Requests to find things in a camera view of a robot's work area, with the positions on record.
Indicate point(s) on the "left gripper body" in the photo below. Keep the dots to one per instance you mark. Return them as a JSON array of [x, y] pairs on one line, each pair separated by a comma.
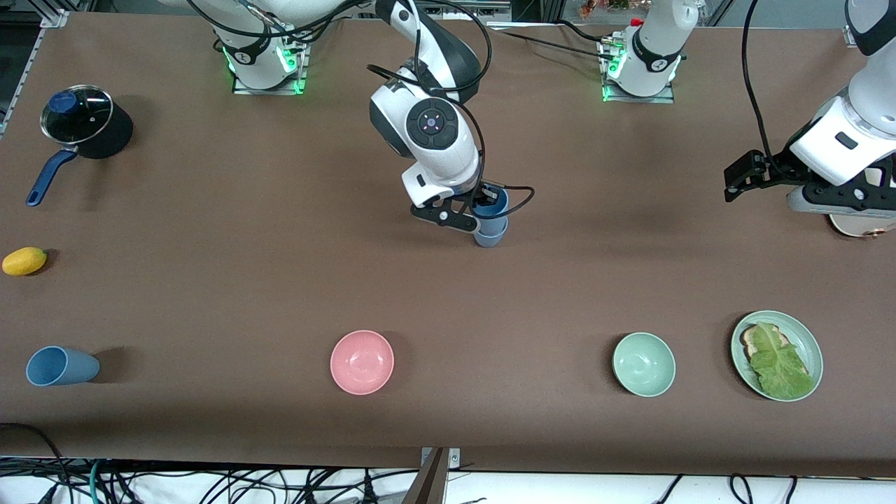
[[779, 170]]

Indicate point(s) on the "blue cup with paper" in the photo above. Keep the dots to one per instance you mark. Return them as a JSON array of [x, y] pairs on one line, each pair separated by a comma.
[[490, 236]]

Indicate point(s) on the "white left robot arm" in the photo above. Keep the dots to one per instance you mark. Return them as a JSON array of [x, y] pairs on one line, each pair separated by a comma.
[[654, 56]]

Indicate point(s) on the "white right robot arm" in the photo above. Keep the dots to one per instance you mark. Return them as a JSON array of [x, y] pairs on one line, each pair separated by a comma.
[[430, 150]]

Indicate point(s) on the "cream toaster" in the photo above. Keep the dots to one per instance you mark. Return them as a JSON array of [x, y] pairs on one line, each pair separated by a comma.
[[861, 225]]

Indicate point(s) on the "brown table cloth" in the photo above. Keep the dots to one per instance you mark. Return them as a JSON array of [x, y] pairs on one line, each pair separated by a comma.
[[448, 294]]

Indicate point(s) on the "toasted bread slice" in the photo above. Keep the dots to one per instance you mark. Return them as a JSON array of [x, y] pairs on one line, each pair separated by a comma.
[[748, 343]]

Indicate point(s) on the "green plate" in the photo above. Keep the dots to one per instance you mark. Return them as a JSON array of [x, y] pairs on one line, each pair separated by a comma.
[[810, 343]]

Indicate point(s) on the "grey metal box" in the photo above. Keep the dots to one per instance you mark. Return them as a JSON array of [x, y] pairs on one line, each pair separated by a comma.
[[455, 10]]

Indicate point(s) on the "green lettuce leaf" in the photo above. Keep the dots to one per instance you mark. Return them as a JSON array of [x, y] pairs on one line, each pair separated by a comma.
[[780, 364]]

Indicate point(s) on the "pink bowl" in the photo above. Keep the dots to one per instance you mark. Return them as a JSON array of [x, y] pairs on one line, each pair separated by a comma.
[[362, 362]]

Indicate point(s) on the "mint green bowl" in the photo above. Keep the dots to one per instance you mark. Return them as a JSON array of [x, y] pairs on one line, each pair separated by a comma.
[[644, 365]]

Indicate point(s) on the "orange toy food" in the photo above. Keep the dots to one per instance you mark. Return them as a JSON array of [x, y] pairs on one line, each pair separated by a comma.
[[591, 8]]

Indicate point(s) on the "yellow lemon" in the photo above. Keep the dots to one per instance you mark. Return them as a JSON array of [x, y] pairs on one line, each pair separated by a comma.
[[24, 261]]

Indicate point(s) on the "aluminium frame profile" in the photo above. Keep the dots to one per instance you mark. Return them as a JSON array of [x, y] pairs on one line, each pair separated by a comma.
[[21, 77], [850, 38]]

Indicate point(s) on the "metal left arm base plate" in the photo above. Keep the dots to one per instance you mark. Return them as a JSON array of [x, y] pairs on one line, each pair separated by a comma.
[[630, 100]]

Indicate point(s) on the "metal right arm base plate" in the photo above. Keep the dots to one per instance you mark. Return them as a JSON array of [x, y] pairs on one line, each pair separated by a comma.
[[266, 92]]

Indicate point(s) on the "metal table edge bracket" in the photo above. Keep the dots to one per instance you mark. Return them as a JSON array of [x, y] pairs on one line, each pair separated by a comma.
[[455, 458]]

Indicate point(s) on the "dark camera stand pole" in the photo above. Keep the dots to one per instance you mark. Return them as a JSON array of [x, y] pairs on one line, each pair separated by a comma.
[[427, 486]]

